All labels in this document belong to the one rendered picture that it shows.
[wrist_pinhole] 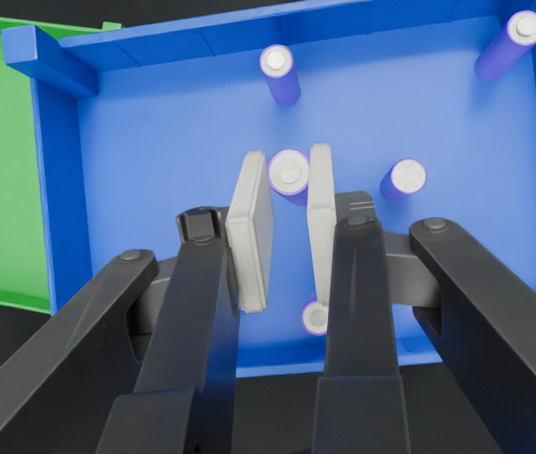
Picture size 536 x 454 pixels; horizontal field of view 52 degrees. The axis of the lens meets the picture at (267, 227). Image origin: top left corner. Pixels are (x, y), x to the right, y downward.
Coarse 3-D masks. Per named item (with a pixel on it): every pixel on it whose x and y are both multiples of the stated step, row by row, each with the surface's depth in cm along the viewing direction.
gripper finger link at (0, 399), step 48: (96, 288) 13; (144, 288) 13; (48, 336) 11; (96, 336) 11; (144, 336) 14; (0, 384) 10; (48, 384) 10; (96, 384) 11; (0, 432) 9; (48, 432) 10; (96, 432) 11
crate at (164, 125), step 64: (320, 0) 30; (384, 0) 30; (448, 0) 31; (512, 0) 31; (64, 64) 32; (128, 64) 36; (192, 64) 36; (256, 64) 35; (320, 64) 35; (384, 64) 34; (448, 64) 34; (64, 128) 35; (128, 128) 36; (192, 128) 36; (256, 128) 35; (320, 128) 35; (384, 128) 34; (448, 128) 34; (512, 128) 33; (64, 192) 34; (128, 192) 36; (192, 192) 36; (448, 192) 34; (512, 192) 33; (64, 256) 33; (512, 256) 33; (256, 320) 35
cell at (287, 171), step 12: (276, 156) 21; (288, 156) 21; (300, 156) 21; (276, 168) 21; (288, 168) 21; (300, 168) 21; (276, 180) 21; (288, 180) 21; (300, 180) 21; (288, 192) 21; (300, 192) 21; (300, 204) 26
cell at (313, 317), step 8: (312, 296) 31; (304, 304) 29; (312, 304) 28; (320, 304) 28; (304, 312) 28; (312, 312) 28; (320, 312) 28; (304, 320) 28; (312, 320) 28; (320, 320) 28; (304, 328) 28; (312, 328) 28; (320, 328) 28
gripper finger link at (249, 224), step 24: (264, 168) 20; (240, 192) 17; (264, 192) 19; (240, 216) 15; (264, 216) 18; (240, 240) 15; (264, 240) 17; (240, 264) 15; (264, 264) 17; (240, 288) 16; (264, 288) 16
